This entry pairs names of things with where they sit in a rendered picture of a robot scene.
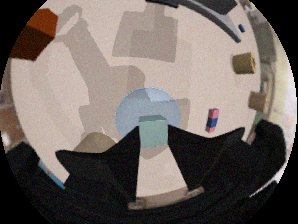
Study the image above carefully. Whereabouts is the tan roll of tape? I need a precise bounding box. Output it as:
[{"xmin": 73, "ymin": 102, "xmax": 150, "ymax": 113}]
[{"xmin": 231, "ymin": 51, "xmax": 257, "ymax": 75}]

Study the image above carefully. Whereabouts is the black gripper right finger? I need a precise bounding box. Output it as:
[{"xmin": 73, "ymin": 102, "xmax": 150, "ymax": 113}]
[{"xmin": 168, "ymin": 124, "xmax": 245, "ymax": 192}]

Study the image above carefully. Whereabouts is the pink eraser with blue sleeve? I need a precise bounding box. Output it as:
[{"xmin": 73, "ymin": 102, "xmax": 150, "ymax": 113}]
[{"xmin": 205, "ymin": 108, "xmax": 220, "ymax": 133}]

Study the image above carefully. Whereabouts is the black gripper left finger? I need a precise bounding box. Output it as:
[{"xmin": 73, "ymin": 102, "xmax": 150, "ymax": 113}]
[{"xmin": 55, "ymin": 125, "xmax": 141, "ymax": 204}]

